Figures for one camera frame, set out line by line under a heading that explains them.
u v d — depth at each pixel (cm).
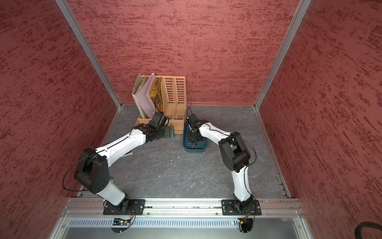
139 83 93
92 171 44
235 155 53
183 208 76
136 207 74
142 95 89
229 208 74
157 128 68
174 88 109
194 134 71
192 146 97
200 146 95
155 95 100
